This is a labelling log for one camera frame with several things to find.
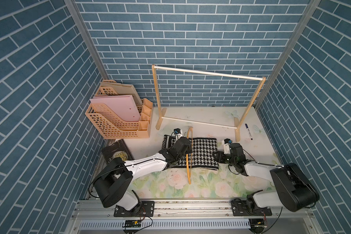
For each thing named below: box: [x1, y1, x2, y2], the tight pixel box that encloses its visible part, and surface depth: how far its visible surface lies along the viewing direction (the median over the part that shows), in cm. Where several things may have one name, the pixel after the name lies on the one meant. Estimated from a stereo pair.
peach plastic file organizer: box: [84, 79, 154, 139], surface depth 98 cm
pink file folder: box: [89, 95, 141, 122], surface depth 91 cm
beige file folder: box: [95, 81, 143, 106], surface depth 98 cm
